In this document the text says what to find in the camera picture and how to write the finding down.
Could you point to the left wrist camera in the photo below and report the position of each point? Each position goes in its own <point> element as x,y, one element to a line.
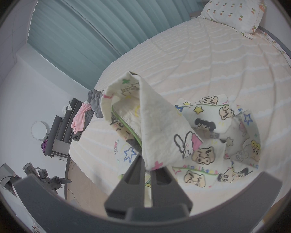
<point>43,173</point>

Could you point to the white printed pillow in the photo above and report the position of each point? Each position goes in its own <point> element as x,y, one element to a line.
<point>232,11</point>

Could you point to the pink garment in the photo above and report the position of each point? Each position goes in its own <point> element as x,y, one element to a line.
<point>80,118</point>

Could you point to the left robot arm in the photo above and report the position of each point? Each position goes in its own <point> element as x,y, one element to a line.
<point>7,176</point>

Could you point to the blue-green curtain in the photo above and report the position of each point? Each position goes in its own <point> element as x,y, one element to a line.
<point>63,40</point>
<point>140,11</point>

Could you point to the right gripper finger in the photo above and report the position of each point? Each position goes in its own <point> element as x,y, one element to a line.
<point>169,193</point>

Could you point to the grey bedside table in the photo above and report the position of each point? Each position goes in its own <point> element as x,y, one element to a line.
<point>198,11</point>

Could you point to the white printed pyjama top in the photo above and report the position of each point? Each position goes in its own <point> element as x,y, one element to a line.
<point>160,120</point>

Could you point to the bed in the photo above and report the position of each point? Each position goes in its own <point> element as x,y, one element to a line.
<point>208,69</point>

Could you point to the grey garment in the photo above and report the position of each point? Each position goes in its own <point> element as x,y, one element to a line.
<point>97,101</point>

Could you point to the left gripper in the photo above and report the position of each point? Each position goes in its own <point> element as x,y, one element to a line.
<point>54,183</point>

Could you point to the black chest of drawers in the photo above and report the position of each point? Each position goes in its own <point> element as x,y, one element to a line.
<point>63,132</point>

